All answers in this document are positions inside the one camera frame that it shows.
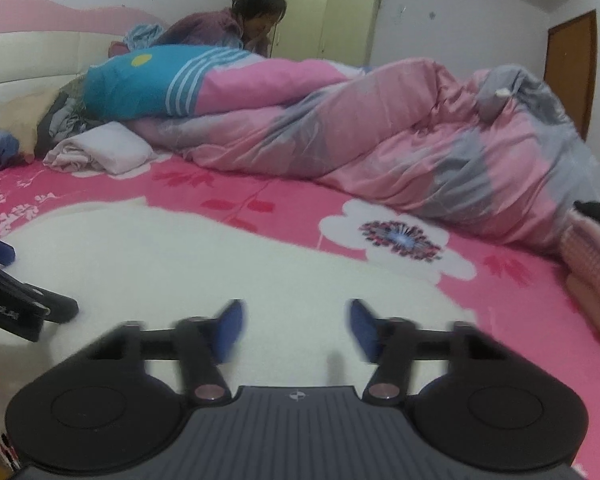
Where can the pale yellow wardrobe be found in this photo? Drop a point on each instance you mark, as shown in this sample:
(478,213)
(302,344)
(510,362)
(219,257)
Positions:
(345,20)

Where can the folded white cloth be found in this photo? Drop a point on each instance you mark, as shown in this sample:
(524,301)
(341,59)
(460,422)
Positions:
(110,147)

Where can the brown wooden door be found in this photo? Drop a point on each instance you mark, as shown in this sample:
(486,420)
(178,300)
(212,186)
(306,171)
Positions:
(570,70)

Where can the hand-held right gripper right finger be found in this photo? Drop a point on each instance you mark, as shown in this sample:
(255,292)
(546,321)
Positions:
(362,327)

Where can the light blue cloth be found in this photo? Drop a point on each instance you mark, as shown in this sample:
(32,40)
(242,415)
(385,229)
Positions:
(142,37)

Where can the beige pillow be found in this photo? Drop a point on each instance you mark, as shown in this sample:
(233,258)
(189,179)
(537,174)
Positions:
(15,120)

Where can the blue pink striped quilt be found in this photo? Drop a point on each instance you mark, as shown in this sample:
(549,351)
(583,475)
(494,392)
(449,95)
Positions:
(125,85)

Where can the pink grey floral quilt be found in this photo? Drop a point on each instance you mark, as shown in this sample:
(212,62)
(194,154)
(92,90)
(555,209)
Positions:
(405,150)

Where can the folded pink checked blanket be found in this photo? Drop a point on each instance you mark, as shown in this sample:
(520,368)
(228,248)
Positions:
(595,270)

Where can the white fluffy sweater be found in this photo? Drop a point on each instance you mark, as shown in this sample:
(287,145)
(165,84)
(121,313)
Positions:
(180,270)

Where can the pink white headboard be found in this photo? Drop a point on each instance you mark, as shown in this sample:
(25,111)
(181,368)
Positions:
(30,55)

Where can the pink floral bed sheet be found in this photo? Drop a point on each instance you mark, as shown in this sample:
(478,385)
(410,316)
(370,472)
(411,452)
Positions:
(505,310)

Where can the grey clothes pile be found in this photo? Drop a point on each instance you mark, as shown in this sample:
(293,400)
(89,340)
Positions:
(60,120)

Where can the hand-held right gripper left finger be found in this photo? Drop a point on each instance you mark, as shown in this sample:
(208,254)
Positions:
(230,327)

